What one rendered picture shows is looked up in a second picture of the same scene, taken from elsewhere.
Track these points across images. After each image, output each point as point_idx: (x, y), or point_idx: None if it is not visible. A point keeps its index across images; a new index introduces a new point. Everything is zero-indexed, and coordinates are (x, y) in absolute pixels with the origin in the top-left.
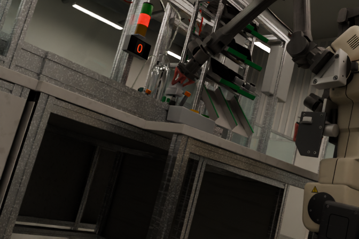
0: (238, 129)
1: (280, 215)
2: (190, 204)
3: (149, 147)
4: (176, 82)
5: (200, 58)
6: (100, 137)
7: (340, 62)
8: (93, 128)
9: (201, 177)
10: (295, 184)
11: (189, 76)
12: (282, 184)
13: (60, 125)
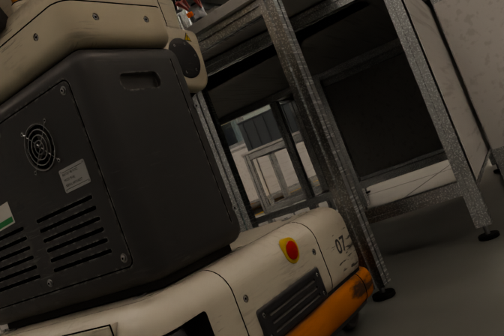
0: None
1: (400, 27)
2: (206, 127)
3: (334, 41)
4: (187, 10)
5: None
6: (356, 49)
7: None
8: (238, 83)
9: (201, 97)
10: (202, 48)
11: None
12: None
13: (313, 70)
